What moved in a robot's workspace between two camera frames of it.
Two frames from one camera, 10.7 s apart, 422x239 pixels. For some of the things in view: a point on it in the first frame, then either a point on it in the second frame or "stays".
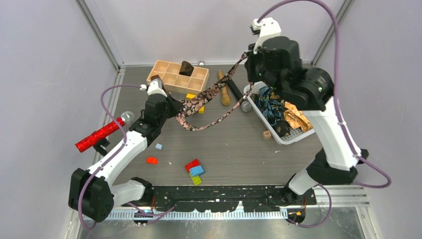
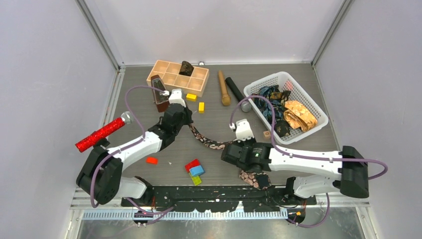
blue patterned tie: x=272 y=109 stays
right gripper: x=249 y=64 → x=240 y=143
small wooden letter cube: x=266 y=135 stays
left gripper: x=175 y=105 → x=187 y=112
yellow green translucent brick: x=196 y=179 stays
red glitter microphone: x=127 y=118 stays
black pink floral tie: x=188 y=104 → x=260 y=179
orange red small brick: x=151 y=160 stays
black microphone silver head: x=246 y=106 stays
